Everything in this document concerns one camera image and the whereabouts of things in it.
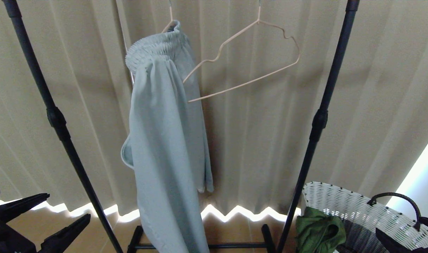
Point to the pale grey shorts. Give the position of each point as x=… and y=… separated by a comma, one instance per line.
x=164, y=140

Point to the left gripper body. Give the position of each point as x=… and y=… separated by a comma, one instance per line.
x=6, y=239

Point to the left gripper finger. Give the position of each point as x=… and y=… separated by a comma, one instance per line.
x=17, y=211
x=63, y=239

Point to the black clothes rack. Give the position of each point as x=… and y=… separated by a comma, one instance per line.
x=56, y=117

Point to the green garment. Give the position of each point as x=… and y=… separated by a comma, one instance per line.
x=316, y=232

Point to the pink clothes hanger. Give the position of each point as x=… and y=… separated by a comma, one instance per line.
x=242, y=83
x=171, y=12

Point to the beige curtain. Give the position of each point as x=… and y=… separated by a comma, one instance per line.
x=252, y=140

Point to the white laundry basket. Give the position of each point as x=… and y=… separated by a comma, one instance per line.
x=333, y=200

